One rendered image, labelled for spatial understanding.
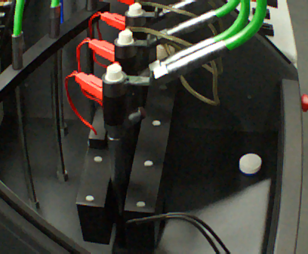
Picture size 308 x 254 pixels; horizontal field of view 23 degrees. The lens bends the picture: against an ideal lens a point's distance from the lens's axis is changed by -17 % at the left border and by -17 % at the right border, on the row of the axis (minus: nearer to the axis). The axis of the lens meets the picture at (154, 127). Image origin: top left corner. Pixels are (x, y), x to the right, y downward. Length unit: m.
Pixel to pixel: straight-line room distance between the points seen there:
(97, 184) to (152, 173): 0.07
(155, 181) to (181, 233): 0.16
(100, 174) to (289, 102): 0.35
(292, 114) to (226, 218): 0.19
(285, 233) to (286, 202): 0.07
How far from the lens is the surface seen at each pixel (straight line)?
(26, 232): 0.69
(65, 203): 1.28
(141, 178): 1.09
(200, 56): 0.95
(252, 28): 0.92
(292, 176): 1.14
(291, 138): 1.21
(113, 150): 1.04
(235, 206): 1.27
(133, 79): 0.99
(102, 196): 1.07
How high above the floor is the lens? 1.70
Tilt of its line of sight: 38 degrees down
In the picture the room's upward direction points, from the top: 1 degrees counter-clockwise
